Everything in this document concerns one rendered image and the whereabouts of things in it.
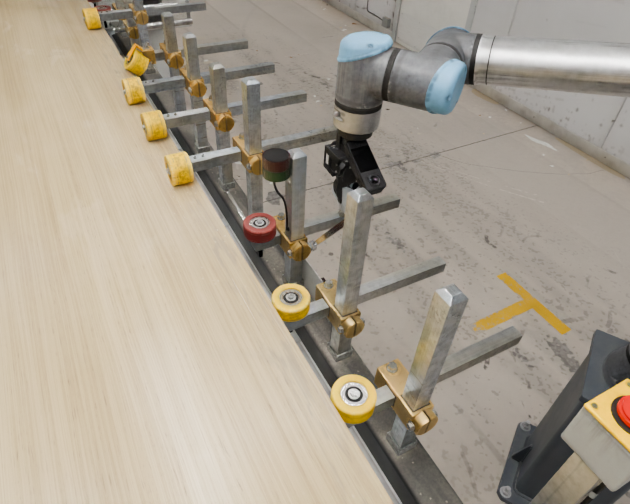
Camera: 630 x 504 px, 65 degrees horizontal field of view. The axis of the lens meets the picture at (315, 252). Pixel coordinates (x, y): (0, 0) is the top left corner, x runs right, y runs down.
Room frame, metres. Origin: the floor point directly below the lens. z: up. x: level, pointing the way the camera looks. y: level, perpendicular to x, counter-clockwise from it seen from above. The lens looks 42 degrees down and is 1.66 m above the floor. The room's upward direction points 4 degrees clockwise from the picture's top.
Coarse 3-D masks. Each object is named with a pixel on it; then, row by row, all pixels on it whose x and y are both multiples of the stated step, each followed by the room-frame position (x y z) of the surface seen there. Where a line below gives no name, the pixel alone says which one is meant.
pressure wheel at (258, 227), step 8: (248, 216) 0.94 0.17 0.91; (256, 216) 0.94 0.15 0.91; (264, 216) 0.94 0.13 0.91; (272, 216) 0.94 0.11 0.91; (248, 224) 0.91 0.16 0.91; (256, 224) 0.91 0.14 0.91; (264, 224) 0.92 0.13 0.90; (272, 224) 0.91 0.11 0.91; (248, 232) 0.89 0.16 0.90; (256, 232) 0.88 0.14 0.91; (264, 232) 0.88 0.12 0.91; (272, 232) 0.90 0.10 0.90; (256, 240) 0.88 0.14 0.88; (264, 240) 0.88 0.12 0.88
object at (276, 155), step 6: (270, 150) 0.91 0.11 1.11; (276, 150) 0.92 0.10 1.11; (282, 150) 0.92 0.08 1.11; (264, 156) 0.89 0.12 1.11; (270, 156) 0.89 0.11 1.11; (276, 156) 0.89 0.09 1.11; (282, 156) 0.89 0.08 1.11; (288, 156) 0.90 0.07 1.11; (276, 162) 0.87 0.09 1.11; (288, 180) 0.90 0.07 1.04; (282, 198) 0.90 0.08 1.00; (288, 228) 0.91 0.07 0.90
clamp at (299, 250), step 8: (280, 224) 0.96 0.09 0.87; (280, 232) 0.93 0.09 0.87; (288, 240) 0.90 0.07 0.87; (296, 240) 0.90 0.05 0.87; (304, 240) 0.91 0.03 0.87; (288, 248) 0.89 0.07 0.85; (296, 248) 0.88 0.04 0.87; (304, 248) 0.89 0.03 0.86; (288, 256) 0.89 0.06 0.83; (296, 256) 0.88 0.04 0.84; (304, 256) 0.89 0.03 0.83
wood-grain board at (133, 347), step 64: (0, 0) 2.43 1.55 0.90; (64, 0) 2.49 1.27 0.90; (0, 64) 1.73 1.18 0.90; (64, 64) 1.77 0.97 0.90; (0, 128) 1.28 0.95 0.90; (64, 128) 1.31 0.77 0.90; (128, 128) 1.33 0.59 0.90; (0, 192) 0.98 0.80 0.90; (64, 192) 0.99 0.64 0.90; (128, 192) 1.01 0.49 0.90; (192, 192) 1.03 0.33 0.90; (0, 256) 0.75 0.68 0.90; (64, 256) 0.76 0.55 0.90; (128, 256) 0.78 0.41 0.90; (192, 256) 0.79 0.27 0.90; (0, 320) 0.58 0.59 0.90; (64, 320) 0.59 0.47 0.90; (128, 320) 0.60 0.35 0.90; (192, 320) 0.61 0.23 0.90; (256, 320) 0.62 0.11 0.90; (0, 384) 0.45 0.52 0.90; (64, 384) 0.45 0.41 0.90; (128, 384) 0.46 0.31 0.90; (192, 384) 0.47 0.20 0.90; (256, 384) 0.48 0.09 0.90; (320, 384) 0.49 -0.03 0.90; (0, 448) 0.34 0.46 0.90; (64, 448) 0.34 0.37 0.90; (128, 448) 0.35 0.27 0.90; (192, 448) 0.36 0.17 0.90; (256, 448) 0.36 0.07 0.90; (320, 448) 0.37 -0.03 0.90
